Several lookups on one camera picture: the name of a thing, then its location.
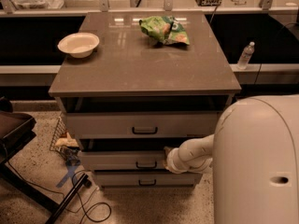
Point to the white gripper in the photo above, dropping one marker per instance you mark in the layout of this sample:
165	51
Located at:
177	160

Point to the grey drawer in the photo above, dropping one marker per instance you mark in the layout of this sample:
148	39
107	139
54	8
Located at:
111	179
140	125
123	160

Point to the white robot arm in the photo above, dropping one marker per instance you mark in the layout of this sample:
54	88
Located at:
254	158

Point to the grey top drawer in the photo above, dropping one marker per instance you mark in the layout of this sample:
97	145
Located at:
140	125

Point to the grey bottom drawer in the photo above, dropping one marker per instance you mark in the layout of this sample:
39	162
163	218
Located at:
111	179

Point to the grey drawer cabinet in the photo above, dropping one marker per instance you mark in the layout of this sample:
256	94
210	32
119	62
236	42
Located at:
131	73

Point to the green chip bag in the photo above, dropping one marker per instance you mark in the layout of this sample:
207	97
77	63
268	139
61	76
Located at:
164	29

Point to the clear water bottle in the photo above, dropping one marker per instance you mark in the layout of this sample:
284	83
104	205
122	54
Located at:
245	56

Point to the white paper bowl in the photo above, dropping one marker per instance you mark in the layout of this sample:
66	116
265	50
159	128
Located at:
79	45

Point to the black chair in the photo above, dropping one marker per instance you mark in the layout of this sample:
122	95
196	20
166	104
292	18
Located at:
37	163

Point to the wire basket with items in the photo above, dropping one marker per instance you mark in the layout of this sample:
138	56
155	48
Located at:
63	144

